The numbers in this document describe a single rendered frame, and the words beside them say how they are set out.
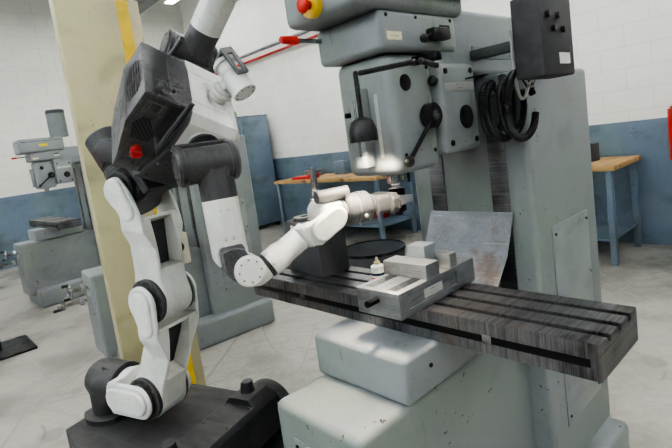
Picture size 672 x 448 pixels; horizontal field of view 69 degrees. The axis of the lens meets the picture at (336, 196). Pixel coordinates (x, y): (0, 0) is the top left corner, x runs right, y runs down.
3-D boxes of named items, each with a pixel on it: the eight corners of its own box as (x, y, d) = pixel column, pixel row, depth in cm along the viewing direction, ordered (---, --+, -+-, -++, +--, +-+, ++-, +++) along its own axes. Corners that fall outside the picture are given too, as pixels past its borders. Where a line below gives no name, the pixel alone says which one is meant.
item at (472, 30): (437, 76, 136) (428, 3, 134) (377, 90, 153) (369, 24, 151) (557, 73, 190) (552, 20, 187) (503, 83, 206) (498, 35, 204)
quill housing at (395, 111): (402, 175, 127) (387, 50, 123) (347, 178, 142) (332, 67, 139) (444, 165, 140) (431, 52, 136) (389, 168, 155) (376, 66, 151)
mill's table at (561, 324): (602, 384, 96) (599, 346, 95) (254, 294, 188) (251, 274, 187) (638, 340, 112) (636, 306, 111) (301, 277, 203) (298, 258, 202)
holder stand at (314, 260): (322, 278, 168) (314, 221, 166) (290, 269, 186) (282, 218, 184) (350, 269, 175) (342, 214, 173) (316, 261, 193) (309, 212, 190)
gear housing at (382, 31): (383, 48, 120) (378, 7, 119) (319, 68, 138) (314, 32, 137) (459, 51, 142) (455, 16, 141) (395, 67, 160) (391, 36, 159)
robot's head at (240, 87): (225, 107, 128) (244, 84, 124) (204, 78, 130) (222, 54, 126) (241, 107, 134) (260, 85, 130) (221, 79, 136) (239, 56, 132)
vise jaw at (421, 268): (427, 280, 128) (425, 265, 128) (383, 274, 139) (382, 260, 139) (440, 273, 132) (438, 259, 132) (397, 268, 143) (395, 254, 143)
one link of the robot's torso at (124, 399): (108, 417, 163) (100, 380, 161) (155, 387, 180) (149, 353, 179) (150, 427, 153) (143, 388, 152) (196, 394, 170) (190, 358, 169)
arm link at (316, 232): (352, 220, 129) (315, 253, 125) (336, 213, 137) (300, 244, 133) (341, 201, 126) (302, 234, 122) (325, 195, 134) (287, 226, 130)
